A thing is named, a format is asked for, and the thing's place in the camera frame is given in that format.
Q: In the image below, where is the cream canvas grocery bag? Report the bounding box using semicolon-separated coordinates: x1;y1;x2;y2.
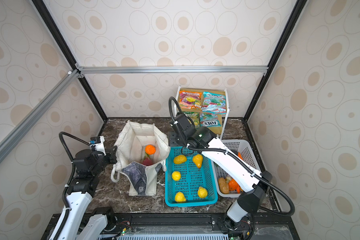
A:
111;121;171;196

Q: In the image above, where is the orange fruit candy bag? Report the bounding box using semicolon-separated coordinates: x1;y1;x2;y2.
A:
179;91;202;110

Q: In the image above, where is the pink dragon fruit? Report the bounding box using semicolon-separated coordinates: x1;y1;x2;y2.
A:
142;154;154;166

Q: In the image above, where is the orange tangerine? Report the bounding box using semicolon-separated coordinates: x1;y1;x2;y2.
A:
145;145;156;156

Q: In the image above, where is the teal mint candy bag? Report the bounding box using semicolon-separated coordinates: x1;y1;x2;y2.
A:
202;92;227;115

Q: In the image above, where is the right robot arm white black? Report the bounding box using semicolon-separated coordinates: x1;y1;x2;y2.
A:
170;113;272;230

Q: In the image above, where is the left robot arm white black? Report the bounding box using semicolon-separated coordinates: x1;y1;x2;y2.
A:
50;145;117;240

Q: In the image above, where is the green lemon candy bag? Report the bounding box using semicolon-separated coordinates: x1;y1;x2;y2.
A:
184;112;200;129

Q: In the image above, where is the teal Fox's candy bag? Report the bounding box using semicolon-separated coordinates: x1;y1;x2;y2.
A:
200;112;222;128

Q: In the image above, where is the yellow lemon upper left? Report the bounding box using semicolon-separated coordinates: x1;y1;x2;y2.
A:
174;155;187;165

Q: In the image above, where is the yellow lemon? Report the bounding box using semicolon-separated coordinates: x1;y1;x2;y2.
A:
175;192;187;203
198;187;208;199
174;155;187;165
171;171;182;181

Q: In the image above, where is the yellow pear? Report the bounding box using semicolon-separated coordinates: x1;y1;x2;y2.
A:
193;154;203;169

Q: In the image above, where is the yellow lemon middle left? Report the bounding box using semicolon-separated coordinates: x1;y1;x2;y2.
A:
171;171;182;181

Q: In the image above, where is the teal plastic basket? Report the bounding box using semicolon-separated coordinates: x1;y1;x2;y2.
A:
165;147;218;207

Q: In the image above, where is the yellow lemon bottom right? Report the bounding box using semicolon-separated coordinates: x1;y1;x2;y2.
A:
198;187;208;199

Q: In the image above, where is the yellow lemon bottom left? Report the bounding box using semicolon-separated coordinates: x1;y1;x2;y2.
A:
175;192;187;203

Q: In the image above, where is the brown potato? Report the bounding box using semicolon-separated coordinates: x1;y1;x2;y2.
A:
218;178;230;195

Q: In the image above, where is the white plastic basket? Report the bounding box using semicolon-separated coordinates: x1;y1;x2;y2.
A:
213;140;261;198

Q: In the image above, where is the silver aluminium crossbar back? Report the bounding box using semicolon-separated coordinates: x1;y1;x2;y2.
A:
79;66;268;74

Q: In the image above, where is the silver aluminium crossbar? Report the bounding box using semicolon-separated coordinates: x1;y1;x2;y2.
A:
0;70;79;164
79;66;268;74

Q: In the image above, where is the orange carrot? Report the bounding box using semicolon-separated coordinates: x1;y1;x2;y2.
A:
228;179;241;194

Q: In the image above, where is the silver aluminium crossbar left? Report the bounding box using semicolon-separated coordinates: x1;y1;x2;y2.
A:
0;70;79;164

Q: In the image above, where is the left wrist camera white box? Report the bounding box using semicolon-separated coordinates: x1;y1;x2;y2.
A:
89;136;106;156

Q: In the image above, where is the white wire wooden shelf rack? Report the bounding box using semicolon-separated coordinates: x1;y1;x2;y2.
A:
176;87;230;139

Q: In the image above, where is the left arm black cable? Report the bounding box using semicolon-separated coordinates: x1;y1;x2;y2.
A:
58;131;91;208

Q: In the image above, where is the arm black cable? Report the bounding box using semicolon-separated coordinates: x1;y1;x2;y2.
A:
168;96;296;217
58;131;91;208

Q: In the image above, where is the black corner frame post left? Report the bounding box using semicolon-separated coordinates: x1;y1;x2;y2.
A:
31;0;108;122

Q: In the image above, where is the black corner frame post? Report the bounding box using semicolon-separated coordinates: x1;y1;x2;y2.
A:
31;0;108;122
243;0;308;121

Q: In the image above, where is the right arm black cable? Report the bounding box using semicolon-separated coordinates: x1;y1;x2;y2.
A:
168;96;296;217

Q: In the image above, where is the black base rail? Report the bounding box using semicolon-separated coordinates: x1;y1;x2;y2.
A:
41;212;301;240

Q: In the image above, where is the black corner frame post right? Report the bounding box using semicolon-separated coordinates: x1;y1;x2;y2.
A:
243;0;308;121

